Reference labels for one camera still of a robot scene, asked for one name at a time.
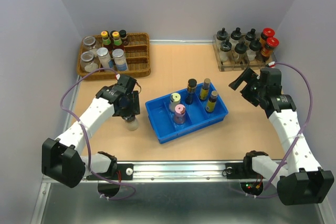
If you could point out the clear acrylic cruet rack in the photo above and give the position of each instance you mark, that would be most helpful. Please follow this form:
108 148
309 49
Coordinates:
226 61

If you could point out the aluminium frame rail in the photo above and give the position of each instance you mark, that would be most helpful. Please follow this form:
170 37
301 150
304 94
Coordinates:
148 172

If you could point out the black top cruet back right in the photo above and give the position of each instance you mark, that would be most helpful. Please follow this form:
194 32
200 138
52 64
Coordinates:
250 36

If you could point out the clear glass jar back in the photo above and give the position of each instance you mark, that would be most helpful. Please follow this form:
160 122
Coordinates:
91 44

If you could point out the tall jar white contents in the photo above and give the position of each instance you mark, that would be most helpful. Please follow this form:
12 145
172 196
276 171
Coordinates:
105 59

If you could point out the green lid spice jar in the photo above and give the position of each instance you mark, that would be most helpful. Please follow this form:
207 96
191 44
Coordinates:
175 99

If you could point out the amber oil bottle black cap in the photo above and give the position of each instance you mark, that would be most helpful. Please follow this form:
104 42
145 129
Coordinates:
191 88

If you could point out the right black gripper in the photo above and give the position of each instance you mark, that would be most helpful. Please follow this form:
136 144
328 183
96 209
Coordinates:
248 75

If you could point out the tall jar blue label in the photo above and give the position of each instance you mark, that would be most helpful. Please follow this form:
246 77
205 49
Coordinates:
120 60

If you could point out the dark sauce bottle black cap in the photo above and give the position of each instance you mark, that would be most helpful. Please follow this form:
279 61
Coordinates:
124 37

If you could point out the red lid jar front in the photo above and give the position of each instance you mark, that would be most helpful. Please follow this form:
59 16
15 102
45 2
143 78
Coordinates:
270 45

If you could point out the black top cruet back middle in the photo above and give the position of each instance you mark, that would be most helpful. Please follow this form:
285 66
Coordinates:
235 36

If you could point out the yellow label bottle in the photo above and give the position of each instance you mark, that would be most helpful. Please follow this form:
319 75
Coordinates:
204 89
210 106

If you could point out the black top cruet front left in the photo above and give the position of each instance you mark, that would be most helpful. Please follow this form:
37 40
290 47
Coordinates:
225 49

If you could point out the green label sauce bottle right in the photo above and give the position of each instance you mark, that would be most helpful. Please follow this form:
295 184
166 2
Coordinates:
117 41

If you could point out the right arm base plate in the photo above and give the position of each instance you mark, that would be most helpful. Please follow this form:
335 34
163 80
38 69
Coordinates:
238 170

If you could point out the pink lid spice jar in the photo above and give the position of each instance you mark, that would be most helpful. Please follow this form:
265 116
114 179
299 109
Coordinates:
179 114

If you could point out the red lid jar back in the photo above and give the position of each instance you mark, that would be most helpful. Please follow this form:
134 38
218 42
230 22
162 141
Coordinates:
265 34

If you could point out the black cruet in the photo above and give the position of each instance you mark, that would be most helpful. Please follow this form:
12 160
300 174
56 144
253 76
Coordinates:
235 36
221 35
254 47
239 51
250 36
225 49

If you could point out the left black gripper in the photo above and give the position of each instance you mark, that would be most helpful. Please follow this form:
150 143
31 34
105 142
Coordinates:
134 108

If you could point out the blue divided plastic bin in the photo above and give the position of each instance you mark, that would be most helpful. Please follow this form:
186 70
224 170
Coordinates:
162 119

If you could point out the wicker divided basket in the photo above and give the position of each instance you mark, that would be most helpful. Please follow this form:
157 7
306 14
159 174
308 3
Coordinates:
137 54

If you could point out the black top cruet front right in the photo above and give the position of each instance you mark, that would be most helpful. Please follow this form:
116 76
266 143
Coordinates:
254 47

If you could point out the black top cruet front middle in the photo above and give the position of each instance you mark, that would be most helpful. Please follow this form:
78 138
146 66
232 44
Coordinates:
239 51

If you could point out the clear glass jar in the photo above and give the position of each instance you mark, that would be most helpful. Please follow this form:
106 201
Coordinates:
88 62
91 44

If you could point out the clear glass jar front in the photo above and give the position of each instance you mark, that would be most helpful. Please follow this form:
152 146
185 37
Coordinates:
88 62

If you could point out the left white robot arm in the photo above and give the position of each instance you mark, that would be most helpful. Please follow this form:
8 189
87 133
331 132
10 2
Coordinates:
61 158

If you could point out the red lid jar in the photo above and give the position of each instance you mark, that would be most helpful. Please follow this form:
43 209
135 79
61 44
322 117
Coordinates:
270 45
265 34

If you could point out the silver lid grinder jar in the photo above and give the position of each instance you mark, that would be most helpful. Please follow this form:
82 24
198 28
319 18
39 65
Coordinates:
131 123

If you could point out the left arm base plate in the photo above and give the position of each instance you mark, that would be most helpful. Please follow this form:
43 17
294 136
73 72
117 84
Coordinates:
119 171

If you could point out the black top cruet back left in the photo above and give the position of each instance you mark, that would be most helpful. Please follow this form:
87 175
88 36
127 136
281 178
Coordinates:
221 35

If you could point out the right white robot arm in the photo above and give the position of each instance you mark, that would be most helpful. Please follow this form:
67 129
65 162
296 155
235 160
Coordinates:
299 178

